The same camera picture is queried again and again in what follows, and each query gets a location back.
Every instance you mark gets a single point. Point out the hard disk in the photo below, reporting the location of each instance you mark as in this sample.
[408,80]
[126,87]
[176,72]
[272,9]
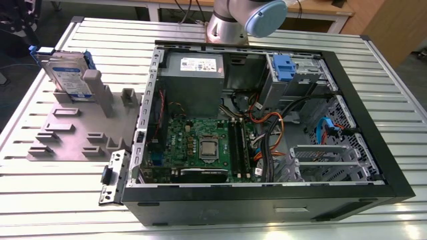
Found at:
[68,75]

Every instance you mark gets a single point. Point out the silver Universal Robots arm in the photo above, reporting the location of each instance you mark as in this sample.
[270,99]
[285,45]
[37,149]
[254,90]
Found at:
[228,27]

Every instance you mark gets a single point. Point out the silver disk bay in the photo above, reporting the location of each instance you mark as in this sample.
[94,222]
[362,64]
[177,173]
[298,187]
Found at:
[328,163]

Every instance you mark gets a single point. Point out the black table corner cap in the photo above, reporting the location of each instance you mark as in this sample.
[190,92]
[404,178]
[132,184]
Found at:
[78,19]
[365,38]

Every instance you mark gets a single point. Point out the grey parts rack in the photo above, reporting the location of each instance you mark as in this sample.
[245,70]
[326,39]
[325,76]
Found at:
[84,125]

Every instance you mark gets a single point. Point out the grey power supply unit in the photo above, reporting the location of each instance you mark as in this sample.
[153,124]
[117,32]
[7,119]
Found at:
[194,95]

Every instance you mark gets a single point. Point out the black round knob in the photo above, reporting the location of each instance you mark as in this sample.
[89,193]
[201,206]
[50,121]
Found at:
[108,175]

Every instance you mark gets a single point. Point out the silver hinged slot latch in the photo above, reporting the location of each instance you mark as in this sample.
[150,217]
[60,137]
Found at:
[117,175]

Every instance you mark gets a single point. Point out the green motherboard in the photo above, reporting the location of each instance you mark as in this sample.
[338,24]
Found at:
[181,150]

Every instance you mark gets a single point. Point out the black CPU socket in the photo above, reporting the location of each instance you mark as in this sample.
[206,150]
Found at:
[210,137]

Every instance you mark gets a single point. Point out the silver CPU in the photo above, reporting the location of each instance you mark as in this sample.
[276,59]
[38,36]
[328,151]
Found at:
[210,150]

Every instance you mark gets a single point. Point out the blue plastic drive latch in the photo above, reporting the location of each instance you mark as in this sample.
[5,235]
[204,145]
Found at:
[282,62]

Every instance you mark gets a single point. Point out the silver optical drive bay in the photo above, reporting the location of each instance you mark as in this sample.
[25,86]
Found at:
[277,92]

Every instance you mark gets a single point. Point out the black graphics card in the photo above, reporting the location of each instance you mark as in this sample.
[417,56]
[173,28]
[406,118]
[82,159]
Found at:
[201,175]

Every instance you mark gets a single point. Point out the black RAM slot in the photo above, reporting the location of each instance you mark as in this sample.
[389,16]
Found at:
[237,147]
[246,150]

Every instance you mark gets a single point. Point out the wooden desk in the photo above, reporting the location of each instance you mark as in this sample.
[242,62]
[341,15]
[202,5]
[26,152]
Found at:
[321,10]

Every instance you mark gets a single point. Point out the black open PC case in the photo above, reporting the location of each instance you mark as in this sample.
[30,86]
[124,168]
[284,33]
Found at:
[234,207]

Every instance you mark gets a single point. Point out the wooden cabinet panel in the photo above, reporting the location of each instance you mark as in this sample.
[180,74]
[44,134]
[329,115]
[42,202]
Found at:
[394,25]

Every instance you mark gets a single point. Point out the office chair base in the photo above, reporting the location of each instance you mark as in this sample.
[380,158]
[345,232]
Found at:
[421,48]

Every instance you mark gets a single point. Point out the white desk frame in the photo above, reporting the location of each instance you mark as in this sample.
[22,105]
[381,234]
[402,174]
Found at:
[152,12]

